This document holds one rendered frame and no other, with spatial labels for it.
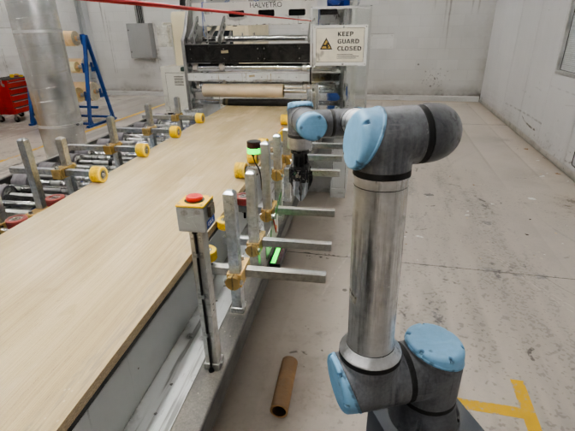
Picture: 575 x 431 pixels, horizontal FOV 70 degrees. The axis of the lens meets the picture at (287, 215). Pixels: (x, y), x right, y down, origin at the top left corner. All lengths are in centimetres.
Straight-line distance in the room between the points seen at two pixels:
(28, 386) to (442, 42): 987
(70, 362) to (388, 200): 80
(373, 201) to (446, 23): 951
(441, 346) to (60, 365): 90
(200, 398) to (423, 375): 57
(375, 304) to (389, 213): 21
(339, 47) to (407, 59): 641
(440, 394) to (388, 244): 46
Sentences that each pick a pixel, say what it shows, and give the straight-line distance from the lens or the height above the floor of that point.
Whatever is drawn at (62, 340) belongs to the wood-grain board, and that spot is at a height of 90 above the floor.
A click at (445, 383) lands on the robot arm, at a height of 80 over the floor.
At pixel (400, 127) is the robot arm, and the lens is 79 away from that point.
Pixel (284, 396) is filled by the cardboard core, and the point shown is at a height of 8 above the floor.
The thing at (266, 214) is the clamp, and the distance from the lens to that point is 177.
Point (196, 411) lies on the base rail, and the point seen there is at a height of 70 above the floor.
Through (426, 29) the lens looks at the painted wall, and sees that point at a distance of 1022.
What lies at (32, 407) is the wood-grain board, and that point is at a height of 90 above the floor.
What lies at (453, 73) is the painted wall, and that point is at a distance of 1034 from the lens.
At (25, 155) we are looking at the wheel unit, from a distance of 218.
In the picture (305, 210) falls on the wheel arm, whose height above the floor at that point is 86.
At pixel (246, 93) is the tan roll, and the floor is 103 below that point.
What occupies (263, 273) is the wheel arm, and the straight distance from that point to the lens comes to 139.
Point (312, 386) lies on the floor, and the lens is 216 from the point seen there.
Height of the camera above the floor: 159
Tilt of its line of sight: 25 degrees down
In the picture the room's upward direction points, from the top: 1 degrees counter-clockwise
